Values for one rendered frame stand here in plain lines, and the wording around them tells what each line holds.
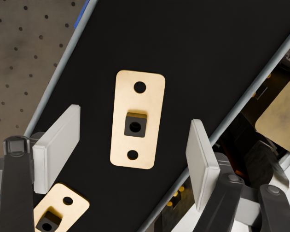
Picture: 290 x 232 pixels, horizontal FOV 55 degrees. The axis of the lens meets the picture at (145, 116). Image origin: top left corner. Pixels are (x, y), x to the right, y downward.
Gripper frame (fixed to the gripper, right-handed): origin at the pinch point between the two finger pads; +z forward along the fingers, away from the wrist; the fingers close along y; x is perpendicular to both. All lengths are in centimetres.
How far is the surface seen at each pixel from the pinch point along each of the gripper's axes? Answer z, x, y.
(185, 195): 12.2, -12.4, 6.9
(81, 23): 3.7, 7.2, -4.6
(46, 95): 3.7, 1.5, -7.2
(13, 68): 50, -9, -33
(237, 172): 33.2, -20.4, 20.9
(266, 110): 12.2, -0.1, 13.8
